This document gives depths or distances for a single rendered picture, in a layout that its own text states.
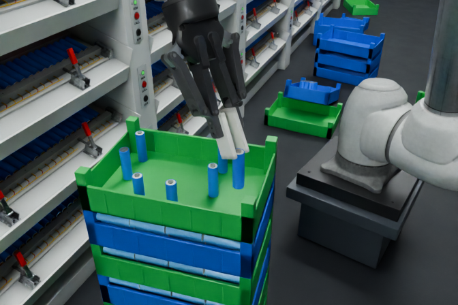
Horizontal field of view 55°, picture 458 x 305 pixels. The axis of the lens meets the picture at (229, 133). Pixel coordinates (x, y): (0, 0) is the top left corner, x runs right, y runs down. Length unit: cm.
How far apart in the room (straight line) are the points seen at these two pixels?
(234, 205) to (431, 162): 52
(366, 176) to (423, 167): 19
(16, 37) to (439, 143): 90
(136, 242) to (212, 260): 14
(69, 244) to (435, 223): 111
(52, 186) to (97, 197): 32
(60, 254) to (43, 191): 19
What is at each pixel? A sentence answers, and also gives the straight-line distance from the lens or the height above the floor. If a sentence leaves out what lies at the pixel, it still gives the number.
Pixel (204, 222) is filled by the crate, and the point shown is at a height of 51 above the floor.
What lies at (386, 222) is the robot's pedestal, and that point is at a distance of 123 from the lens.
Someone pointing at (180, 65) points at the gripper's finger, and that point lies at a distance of 59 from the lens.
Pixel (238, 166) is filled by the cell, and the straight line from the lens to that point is 65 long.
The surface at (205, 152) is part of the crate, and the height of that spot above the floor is 50.
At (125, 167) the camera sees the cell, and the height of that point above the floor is 52.
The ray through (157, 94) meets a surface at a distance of 140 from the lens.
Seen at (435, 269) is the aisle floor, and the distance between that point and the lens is 144.
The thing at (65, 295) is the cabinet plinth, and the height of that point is 2.
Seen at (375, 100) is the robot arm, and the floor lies 48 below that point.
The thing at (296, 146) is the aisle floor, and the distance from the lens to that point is 183.
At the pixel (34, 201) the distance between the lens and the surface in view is 105.
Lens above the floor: 98
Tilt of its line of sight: 31 degrees down
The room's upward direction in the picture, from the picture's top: straight up
